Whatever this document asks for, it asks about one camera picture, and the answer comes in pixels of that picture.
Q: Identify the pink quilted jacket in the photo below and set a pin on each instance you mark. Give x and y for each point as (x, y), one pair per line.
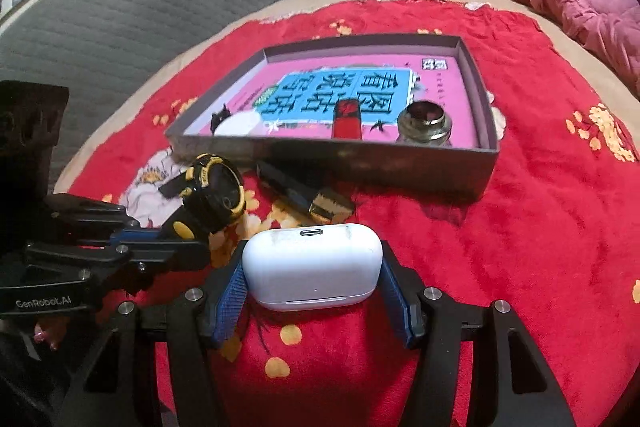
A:
(575, 2)

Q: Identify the white round lid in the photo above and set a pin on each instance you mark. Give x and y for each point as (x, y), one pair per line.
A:
(237, 124)

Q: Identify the yellow and black wristwatch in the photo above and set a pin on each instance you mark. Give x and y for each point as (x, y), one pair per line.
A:
(215, 192)

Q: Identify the grey quilted headboard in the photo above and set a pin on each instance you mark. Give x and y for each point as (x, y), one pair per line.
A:
(125, 22)

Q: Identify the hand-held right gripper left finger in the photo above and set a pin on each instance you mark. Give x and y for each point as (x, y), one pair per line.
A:
(227, 307)

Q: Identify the black stick with gold end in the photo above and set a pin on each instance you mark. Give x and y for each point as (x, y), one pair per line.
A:
(300, 192)

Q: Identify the white earbuds case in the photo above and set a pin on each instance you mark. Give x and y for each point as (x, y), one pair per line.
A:
(312, 269)

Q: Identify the red floral blanket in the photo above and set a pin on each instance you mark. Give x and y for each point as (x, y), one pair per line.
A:
(525, 257)

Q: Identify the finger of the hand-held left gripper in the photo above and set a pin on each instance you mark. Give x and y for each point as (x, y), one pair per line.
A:
(145, 244)
(95, 209)

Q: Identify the black hair claw clip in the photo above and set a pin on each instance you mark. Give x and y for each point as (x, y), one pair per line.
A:
(220, 114)

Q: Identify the pink and blue book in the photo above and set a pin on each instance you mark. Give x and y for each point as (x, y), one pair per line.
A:
(435, 84)

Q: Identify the red lighter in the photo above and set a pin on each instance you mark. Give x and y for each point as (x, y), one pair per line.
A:
(347, 119)

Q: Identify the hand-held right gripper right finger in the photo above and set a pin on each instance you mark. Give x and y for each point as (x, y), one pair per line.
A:
(400, 307)

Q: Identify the grey shallow cardboard box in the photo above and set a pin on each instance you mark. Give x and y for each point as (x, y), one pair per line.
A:
(400, 172)

